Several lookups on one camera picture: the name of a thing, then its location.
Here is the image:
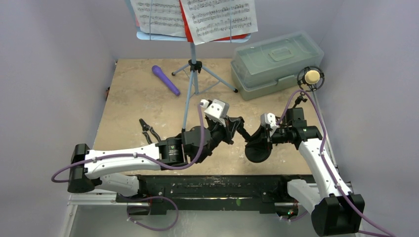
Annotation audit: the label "black round-base microphone stand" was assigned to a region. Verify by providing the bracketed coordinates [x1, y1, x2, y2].
[237, 125, 273, 163]

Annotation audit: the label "black tripod microphone stand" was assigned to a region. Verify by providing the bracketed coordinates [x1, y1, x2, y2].
[292, 86, 308, 108]

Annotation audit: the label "purple toy microphone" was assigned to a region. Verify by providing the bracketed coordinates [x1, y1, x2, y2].
[152, 65, 181, 96]

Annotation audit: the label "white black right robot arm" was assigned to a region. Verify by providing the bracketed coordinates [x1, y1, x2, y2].
[245, 108, 365, 237]

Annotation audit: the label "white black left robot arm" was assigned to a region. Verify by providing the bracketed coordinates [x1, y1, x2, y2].
[67, 116, 250, 202]

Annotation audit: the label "translucent green storage box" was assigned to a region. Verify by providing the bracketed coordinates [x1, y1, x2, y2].
[231, 31, 324, 101]

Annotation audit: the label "light blue music stand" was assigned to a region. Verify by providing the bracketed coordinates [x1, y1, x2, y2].
[126, 0, 238, 130]

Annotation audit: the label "black pliers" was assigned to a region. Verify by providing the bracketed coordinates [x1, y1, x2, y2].
[139, 118, 161, 144]

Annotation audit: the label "red folder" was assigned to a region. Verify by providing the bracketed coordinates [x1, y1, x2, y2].
[179, 1, 250, 43]

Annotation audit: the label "right sheet music page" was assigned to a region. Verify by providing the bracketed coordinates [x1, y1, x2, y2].
[181, 0, 258, 45]

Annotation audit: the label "sheet music page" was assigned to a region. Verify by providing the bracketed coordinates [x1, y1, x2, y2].
[181, 0, 258, 45]
[129, 0, 186, 38]

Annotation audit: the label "left sheet music page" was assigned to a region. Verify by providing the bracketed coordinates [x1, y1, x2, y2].
[129, 0, 186, 38]

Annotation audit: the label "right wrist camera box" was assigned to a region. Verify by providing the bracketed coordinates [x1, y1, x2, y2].
[260, 113, 278, 131]

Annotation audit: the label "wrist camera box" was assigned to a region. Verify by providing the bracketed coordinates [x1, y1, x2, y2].
[200, 99, 230, 127]
[260, 113, 278, 131]

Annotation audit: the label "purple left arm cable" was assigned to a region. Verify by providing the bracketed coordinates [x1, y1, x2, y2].
[51, 104, 208, 184]

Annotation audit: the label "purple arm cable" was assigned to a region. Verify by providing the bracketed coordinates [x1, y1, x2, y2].
[276, 90, 397, 237]
[51, 104, 208, 184]

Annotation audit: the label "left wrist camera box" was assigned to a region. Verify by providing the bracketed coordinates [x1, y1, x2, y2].
[200, 99, 230, 127]

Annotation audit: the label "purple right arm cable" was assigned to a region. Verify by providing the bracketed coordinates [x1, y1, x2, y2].
[276, 90, 397, 237]

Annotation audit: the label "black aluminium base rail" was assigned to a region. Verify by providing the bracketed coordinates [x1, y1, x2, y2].
[70, 175, 316, 215]

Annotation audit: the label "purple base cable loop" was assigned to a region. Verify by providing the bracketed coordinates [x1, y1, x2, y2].
[126, 196, 179, 232]

